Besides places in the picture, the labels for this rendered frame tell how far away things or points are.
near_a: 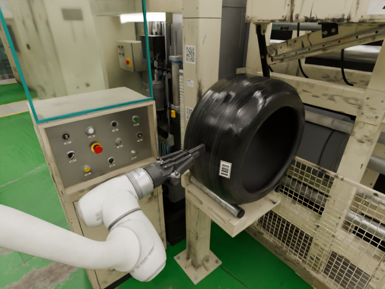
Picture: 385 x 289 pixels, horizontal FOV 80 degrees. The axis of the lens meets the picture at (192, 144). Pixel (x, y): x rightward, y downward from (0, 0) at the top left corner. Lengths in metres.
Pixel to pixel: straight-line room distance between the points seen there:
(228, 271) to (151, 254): 1.38
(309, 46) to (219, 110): 0.55
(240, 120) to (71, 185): 0.92
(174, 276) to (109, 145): 1.11
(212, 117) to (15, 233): 0.63
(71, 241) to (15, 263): 1.89
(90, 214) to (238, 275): 1.46
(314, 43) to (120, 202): 1.00
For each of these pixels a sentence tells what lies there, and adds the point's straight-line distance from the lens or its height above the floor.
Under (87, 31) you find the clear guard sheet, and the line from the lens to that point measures 1.14.
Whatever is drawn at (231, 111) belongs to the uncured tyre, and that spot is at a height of 1.37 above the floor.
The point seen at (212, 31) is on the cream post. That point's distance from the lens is 1.12.
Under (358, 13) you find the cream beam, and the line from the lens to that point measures 1.00.
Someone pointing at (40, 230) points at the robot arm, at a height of 1.31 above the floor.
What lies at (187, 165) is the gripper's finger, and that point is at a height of 1.22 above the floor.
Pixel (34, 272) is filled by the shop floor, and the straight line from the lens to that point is 2.28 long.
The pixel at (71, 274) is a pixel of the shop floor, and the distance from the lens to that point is 2.14.
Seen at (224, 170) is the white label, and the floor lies 1.18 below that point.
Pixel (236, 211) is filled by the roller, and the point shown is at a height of 0.92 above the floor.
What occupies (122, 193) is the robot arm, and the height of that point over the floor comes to 1.22.
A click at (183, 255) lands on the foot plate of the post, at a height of 0.01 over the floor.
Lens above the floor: 1.64
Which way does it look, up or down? 28 degrees down
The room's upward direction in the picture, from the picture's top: straight up
